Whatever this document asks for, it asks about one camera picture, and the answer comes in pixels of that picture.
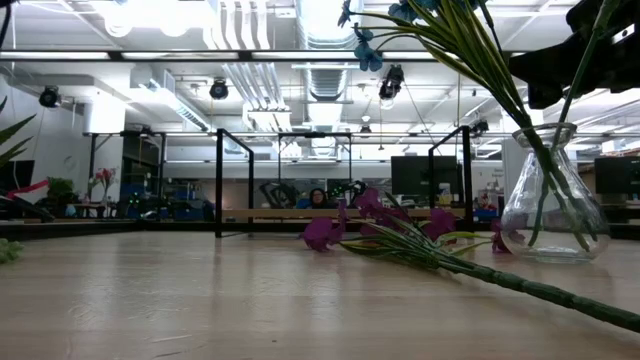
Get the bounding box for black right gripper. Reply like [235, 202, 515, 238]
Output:
[509, 0, 640, 109]

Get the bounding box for pink artificial tulip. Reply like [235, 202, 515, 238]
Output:
[529, 0, 624, 249]

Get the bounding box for blue artificial flower bunch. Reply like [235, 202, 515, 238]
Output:
[337, 0, 601, 251]

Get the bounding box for round-bellied clear glass vase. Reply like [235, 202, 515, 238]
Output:
[499, 122, 612, 265]

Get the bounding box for purple artificial flower bunch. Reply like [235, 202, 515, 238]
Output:
[301, 187, 640, 334]

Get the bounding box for pink background flowers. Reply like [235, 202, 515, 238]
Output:
[88, 167, 119, 201]

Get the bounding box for white column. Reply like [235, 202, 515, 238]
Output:
[501, 137, 524, 201]

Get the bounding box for black computer monitor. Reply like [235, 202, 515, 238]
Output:
[594, 156, 640, 196]
[390, 155, 459, 196]
[0, 159, 35, 194]

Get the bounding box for black ceiling spotlight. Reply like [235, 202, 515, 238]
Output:
[38, 85, 61, 109]
[208, 78, 230, 101]
[378, 64, 405, 101]

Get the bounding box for person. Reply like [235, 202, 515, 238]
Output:
[307, 187, 331, 210]

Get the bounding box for green background potted plant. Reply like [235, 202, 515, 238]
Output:
[46, 176, 76, 204]

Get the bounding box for red curved object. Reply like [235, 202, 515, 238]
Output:
[4, 179, 51, 201]

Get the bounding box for potted artificial succulent plant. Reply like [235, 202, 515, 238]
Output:
[0, 94, 37, 265]

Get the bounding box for silver ventilation duct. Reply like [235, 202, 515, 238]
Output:
[294, 0, 366, 104]

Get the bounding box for wooden shelf with black frame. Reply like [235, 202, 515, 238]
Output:
[215, 125, 475, 237]

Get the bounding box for black background rig frame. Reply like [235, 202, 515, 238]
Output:
[83, 129, 167, 209]

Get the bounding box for black aluminium table frame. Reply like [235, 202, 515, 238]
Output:
[0, 218, 640, 242]

